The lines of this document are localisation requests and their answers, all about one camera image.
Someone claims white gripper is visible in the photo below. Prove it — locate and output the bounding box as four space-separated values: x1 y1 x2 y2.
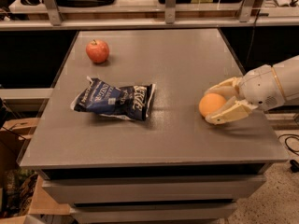
205 64 285 125

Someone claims orange fruit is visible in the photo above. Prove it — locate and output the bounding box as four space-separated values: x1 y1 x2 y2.
199 93 226 118

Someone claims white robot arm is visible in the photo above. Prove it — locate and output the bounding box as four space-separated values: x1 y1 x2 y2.
205 56 299 125

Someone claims metal shelf rack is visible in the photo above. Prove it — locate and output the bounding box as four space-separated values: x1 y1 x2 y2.
0 0 299 31

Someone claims grey drawer cabinet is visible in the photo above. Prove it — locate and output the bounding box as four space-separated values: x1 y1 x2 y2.
21 29 288 224

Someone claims blue chip bag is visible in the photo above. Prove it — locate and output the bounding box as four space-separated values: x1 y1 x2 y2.
70 77 155 121

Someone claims red apple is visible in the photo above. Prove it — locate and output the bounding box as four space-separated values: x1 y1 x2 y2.
86 40 109 63

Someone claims cardboard box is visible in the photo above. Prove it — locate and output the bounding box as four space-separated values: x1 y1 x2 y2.
0 118 39 175

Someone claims black floor cable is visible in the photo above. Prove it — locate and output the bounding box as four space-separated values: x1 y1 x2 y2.
278 133 299 174

